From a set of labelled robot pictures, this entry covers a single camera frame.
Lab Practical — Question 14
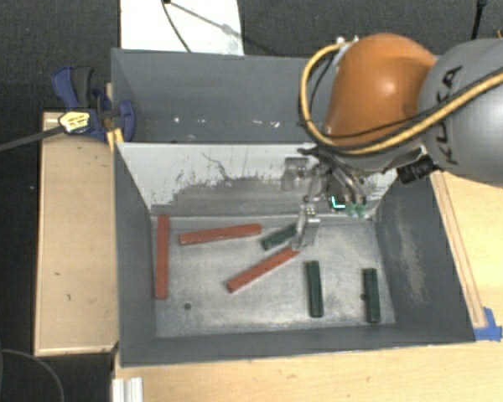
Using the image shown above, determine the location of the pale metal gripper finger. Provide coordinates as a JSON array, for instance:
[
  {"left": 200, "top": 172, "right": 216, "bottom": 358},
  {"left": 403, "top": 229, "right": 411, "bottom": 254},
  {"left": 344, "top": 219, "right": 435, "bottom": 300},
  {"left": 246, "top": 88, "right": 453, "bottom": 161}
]
[
  {"left": 292, "top": 207, "right": 309, "bottom": 252},
  {"left": 303, "top": 209, "right": 321, "bottom": 249}
]

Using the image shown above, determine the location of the black cylinder on white bracket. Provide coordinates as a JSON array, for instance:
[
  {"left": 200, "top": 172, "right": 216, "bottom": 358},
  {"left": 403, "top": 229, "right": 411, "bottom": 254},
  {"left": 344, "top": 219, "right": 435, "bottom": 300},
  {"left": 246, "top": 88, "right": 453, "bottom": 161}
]
[{"left": 396, "top": 152, "right": 439, "bottom": 185}]

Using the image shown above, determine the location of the red-brown flat block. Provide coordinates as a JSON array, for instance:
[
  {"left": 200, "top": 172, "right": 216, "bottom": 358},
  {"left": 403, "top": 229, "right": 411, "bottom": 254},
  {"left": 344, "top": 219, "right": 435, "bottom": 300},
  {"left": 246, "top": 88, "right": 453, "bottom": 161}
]
[
  {"left": 154, "top": 214, "right": 171, "bottom": 301},
  {"left": 226, "top": 246, "right": 301, "bottom": 295},
  {"left": 178, "top": 223, "right": 264, "bottom": 247}
]

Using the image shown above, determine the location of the dark green flat block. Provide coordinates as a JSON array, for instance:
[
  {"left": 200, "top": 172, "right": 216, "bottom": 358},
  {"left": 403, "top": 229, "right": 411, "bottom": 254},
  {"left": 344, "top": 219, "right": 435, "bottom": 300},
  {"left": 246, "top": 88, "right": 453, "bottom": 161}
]
[
  {"left": 360, "top": 267, "right": 382, "bottom": 325},
  {"left": 261, "top": 223, "right": 298, "bottom": 251},
  {"left": 304, "top": 260, "right": 325, "bottom": 319}
]

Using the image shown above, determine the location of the grey metal bin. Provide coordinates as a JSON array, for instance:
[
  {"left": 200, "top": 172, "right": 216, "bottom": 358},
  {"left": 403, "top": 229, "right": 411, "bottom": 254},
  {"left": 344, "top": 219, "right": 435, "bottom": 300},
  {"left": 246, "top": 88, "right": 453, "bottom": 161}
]
[{"left": 110, "top": 47, "right": 477, "bottom": 369}]

